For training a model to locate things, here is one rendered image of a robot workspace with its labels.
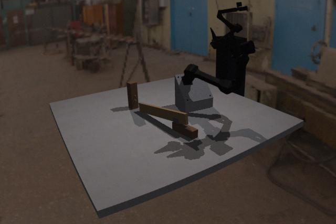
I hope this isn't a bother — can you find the long brown wooden rail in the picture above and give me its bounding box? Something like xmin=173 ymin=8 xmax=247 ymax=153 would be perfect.
xmin=139 ymin=102 xmax=188 ymax=125

